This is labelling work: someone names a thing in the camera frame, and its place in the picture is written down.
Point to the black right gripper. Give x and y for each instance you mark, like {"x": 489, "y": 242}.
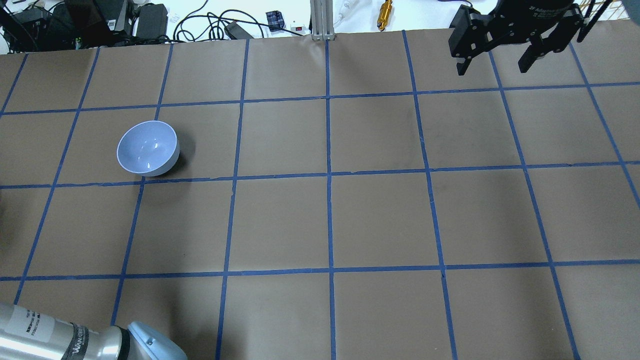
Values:
{"x": 542, "y": 13}

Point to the blue bowl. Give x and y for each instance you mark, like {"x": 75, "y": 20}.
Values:
{"x": 148, "y": 149}

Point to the brass cylinder fitting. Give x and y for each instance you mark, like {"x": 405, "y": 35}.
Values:
{"x": 384, "y": 15}

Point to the white plug connector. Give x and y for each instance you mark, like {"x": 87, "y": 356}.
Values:
{"x": 346, "y": 11}

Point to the small blue black box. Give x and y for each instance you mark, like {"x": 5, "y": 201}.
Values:
{"x": 275, "y": 21}

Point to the grey power adapter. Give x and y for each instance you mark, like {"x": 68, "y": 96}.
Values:
{"x": 235, "y": 32}

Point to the black electronics pile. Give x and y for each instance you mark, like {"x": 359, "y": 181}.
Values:
{"x": 68, "y": 25}

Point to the aluminium frame post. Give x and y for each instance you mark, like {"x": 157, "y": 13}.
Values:
{"x": 322, "y": 20}

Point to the white switch with red button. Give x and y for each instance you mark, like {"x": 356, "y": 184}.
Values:
{"x": 298, "y": 27}

